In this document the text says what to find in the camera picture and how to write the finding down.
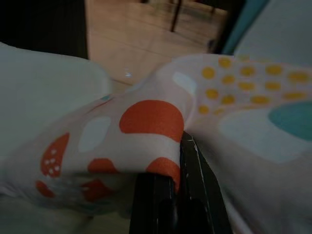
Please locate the dark chair leg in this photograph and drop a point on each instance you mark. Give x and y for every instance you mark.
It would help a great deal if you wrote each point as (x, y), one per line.
(175, 17)

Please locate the pink patterned pillow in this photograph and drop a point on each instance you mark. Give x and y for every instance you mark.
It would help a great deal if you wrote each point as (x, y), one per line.
(151, 117)

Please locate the dark cabinet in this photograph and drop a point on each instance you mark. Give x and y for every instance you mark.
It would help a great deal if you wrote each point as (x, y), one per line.
(41, 24)

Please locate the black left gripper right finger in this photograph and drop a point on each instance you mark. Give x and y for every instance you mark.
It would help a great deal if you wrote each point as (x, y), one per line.
(200, 182)

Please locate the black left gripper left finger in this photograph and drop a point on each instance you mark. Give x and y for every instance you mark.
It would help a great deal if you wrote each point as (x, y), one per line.
(151, 204)

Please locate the black door frame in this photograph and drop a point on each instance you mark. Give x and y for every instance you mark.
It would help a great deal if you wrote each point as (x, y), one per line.
(226, 31)

